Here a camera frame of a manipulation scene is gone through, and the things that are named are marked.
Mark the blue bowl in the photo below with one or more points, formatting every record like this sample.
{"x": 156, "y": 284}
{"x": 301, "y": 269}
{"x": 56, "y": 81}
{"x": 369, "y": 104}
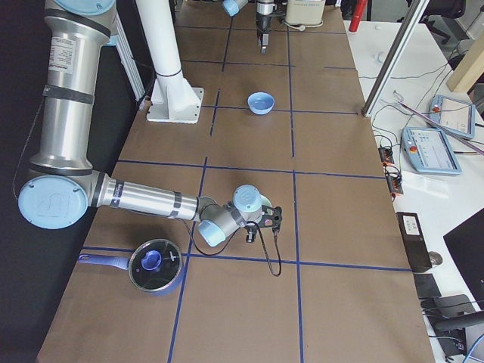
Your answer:
{"x": 260, "y": 103}

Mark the far teach pendant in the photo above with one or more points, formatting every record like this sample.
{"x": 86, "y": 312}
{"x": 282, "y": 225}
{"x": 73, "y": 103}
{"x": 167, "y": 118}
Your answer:
{"x": 458, "y": 116}

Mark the blue saucepan with glass lid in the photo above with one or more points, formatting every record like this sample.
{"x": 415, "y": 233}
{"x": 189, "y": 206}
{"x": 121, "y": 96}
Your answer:
{"x": 155, "y": 267}

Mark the black monitor corner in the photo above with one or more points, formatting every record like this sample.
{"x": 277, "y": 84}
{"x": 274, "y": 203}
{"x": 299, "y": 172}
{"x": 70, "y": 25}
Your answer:
{"x": 465, "y": 244}

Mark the black power adapter box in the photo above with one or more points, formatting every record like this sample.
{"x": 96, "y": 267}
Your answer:
{"x": 414, "y": 243}

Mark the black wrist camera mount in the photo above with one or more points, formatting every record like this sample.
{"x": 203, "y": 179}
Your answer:
{"x": 271, "y": 218}

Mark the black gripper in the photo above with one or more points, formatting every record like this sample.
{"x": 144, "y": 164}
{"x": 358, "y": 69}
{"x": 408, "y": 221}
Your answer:
{"x": 263, "y": 20}
{"x": 249, "y": 237}

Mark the red fire extinguisher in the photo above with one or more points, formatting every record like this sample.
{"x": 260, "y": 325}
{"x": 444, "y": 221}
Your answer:
{"x": 357, "y": 13}

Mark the near teach pendant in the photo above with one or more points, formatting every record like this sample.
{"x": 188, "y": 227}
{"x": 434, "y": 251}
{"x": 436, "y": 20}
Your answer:
{"x": 429, "y": 152}

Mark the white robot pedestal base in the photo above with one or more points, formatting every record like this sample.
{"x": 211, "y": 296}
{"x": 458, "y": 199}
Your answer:
{"x": 173, "y": 99}

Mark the white appliance with glass lid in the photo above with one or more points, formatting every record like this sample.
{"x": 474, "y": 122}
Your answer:
{"x": 305, "y": 13}

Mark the teach pendant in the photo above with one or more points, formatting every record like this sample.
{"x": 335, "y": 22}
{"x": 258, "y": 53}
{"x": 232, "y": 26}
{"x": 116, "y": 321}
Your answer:
{"x": 458, "y": 116}
{"x": 429, "y": 152}

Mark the aluminium frame post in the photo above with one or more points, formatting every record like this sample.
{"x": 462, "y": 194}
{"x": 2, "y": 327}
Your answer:
{"x": 406, "y": 29}

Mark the green bowl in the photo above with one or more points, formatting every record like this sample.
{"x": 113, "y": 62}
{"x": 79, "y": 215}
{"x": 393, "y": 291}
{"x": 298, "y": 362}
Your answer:
{"x": 266, "y": 205}

